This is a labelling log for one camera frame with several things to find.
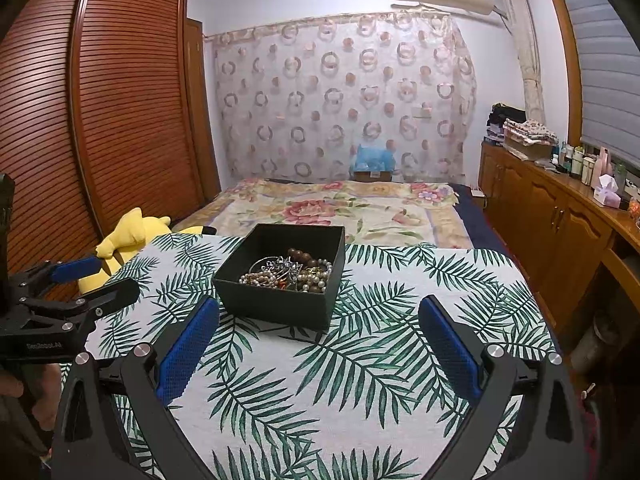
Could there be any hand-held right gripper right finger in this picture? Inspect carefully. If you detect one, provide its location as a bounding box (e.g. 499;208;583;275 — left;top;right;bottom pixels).
417;296;591;480

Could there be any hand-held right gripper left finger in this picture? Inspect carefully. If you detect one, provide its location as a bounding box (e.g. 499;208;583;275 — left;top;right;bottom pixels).
50;297;221;480

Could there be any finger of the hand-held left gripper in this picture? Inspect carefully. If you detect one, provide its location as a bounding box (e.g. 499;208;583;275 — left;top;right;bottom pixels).
22;276;142;333
11;255;104;298

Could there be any pearl and silver bead necklace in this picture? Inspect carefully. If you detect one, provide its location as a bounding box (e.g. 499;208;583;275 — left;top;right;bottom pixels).
238;269;301;291

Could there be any black square jewelry box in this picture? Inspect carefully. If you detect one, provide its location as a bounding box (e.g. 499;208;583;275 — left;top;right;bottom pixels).
212;223;347;332

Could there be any silver bangle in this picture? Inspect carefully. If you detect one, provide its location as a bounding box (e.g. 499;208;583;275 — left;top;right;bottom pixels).
250;255;302;282

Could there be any brown wooden bead bracelet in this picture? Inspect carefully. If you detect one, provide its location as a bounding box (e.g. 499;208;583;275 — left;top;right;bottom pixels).
286;247;334;294

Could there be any person's left hand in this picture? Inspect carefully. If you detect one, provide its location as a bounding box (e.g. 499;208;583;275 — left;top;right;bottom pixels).
0;362;62;428

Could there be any yellow plush toy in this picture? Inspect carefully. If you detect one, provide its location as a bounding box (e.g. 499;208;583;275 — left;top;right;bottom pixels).
77;209;218;296

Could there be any dark blue bed sheet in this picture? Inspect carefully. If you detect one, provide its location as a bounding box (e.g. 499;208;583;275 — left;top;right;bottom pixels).
451;182;502;251

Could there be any green leaf print cloth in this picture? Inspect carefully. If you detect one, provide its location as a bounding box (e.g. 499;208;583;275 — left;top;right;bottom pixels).
60;232;558;480

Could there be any brown louvered wooden wardrobe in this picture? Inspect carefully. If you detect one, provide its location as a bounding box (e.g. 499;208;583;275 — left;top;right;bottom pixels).
0;0;222;303

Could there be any grey waste bin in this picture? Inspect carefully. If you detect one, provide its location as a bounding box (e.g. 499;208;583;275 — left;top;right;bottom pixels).
569;309;622;375

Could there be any long wooden cabinet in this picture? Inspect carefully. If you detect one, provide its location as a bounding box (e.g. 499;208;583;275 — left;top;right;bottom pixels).
477;140;640;326

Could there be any floral bed blanket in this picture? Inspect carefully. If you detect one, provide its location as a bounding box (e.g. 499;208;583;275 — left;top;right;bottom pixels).
172;176;474;251

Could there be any blue plush toy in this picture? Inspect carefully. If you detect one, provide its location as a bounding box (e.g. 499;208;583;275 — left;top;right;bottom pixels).
349;142;397;173

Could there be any pink tissue box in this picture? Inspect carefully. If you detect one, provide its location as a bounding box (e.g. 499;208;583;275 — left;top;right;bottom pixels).
592;174;624;209

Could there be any row of toiletry bottles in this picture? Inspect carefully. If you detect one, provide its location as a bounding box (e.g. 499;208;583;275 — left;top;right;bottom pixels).
556;140;629;192

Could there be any folded floral cloth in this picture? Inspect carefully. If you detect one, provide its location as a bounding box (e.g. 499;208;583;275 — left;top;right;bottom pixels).
502;118;559;148

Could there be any stack of dark clothes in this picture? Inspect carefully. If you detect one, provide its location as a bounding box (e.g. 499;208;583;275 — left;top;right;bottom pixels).
483;103;527;147

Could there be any tied beige window curtain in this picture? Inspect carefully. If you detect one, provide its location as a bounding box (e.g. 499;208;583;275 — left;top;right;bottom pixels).
494;0;547;122

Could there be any grey window blind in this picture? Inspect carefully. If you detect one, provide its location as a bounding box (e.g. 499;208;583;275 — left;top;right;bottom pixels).
554;0;640;158

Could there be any ring pattern wall curtain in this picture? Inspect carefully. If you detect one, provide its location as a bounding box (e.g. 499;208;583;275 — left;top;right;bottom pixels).
211;10;477;184

